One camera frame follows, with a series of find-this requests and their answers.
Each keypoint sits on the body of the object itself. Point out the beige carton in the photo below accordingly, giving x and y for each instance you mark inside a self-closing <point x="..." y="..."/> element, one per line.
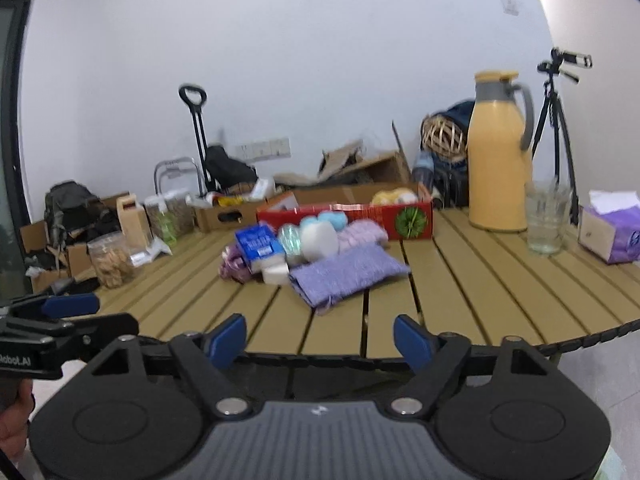
<point x="132" y="222"/>

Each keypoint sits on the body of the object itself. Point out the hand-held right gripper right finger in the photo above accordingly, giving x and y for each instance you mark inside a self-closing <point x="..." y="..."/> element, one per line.
<point x="413" y="344"/>

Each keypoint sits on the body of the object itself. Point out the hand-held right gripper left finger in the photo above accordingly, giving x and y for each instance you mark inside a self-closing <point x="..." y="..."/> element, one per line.
<point x="226" y="341"/>

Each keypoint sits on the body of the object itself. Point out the yellow packet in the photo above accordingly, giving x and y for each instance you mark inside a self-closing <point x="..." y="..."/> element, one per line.
<point x="231" y="201"/>

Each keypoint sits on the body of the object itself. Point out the wicker ball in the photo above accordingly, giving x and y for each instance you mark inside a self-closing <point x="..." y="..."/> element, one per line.
<point x="442" y="137"/>

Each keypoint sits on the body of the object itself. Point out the white wall socket strip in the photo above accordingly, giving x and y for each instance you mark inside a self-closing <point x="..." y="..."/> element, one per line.
<point x="262" y="148"/>

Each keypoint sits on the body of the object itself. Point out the white wall switch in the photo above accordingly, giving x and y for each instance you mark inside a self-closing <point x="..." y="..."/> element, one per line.
<point x="510" y="5"/>

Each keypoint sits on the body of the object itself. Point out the pink fluffy cloth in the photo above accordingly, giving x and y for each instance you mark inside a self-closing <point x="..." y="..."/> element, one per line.
<point x="364" y="234"/>

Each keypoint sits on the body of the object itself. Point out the clear jar of dried herbs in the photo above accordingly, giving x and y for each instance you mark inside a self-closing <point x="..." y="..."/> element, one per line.
<point x="182" y="212"/>

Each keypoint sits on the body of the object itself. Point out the person's left hand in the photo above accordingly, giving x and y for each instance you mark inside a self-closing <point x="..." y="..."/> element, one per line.
<point x="12" y="420"/>

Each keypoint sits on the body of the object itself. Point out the white paper sheets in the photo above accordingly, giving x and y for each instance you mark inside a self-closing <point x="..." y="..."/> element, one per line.
<point x="155" y="250"/>

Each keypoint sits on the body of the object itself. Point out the clear spray bottle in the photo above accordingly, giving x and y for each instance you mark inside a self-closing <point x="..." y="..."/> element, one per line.
<point x="162" y="225"/>

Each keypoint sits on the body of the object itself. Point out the dark grey backpack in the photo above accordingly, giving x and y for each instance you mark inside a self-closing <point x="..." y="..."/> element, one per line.
<point x="70" y="210"/>

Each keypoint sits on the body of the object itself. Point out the white metal frame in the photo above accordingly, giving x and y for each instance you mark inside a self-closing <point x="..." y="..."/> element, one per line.
<point x="170" y="166"/>

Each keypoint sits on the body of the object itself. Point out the purple tissue box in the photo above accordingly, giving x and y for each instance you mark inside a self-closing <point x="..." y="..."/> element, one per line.
<point x="607" y="232"/>

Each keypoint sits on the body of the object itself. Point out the open brown cardboard box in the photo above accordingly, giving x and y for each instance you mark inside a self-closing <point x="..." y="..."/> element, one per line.
<point x="372" y="170"/>

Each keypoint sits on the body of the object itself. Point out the black hand trolley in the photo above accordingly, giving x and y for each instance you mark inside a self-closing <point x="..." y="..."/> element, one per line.
<point x="197" y="125"/>

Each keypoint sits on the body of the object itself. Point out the black tripod camera mount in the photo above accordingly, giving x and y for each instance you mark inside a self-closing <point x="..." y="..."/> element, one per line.
<point x="565" y="59"/>

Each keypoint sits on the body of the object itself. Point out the blue tissue packet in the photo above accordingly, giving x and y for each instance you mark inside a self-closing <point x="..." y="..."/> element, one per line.
<point x="257" y="247"/>

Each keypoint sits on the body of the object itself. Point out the clear jar of snacks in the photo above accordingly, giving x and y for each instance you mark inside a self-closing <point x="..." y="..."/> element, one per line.
<point x="112" y="262"/>

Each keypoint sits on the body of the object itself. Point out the black bag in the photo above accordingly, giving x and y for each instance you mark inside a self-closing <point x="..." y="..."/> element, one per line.
<point x="230" y="167"/>

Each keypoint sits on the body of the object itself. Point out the white plastic bottle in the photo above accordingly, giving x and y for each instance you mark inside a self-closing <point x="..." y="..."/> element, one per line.
<point x="262" y="187"/>

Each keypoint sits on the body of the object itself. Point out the purple knitted cloth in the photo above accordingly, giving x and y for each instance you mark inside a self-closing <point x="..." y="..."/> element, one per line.
<point x="345" y="272"/>

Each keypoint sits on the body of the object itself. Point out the blue water bottle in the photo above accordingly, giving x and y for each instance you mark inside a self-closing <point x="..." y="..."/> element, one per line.
<point x="422" y="172"/>

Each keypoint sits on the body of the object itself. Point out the white fluffy ball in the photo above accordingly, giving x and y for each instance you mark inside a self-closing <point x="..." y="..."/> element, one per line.
<point x="320" y="242"/>

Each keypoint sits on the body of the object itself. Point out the dark blue bag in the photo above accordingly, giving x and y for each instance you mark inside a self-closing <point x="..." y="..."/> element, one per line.
<point x="452" y="180"/>

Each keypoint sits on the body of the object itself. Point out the brown cardboard floor box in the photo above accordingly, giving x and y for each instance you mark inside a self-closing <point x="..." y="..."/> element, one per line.
<point x="50" y="260"/>

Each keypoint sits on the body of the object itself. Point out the black tripod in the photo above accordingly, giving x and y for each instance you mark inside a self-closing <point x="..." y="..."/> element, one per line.
<point x="550" y="110"/>

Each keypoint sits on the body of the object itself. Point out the pale green mesh sponge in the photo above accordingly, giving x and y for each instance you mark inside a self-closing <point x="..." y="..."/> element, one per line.
<point x="290" y="245"/>

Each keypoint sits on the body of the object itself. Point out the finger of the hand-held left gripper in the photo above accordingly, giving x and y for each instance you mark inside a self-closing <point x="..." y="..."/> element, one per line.
<point x="107" y="327"/>
<point x="70" y="304"/>

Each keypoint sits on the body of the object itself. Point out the dark door frame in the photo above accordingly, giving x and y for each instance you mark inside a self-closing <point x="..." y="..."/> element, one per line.
<point x="15" y="135"/>

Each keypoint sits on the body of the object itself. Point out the red cardboard box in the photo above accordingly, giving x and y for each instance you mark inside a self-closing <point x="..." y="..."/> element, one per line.
<point x="350" y="216"/>

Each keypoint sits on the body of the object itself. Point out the purple yarn bundle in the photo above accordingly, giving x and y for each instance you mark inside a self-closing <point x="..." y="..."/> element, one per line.
<point x="232" y="265"/>

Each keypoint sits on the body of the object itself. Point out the yellow thermos jug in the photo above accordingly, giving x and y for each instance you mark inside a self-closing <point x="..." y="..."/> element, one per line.
<point x="495" y="160"/>

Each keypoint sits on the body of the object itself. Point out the yellow plush toy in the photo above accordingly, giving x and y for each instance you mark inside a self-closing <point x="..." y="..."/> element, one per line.
<point x="392" y="196"/>

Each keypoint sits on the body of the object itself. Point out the clear glass cup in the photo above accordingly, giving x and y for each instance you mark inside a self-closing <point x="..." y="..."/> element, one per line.
<point x="547" y="220"/>

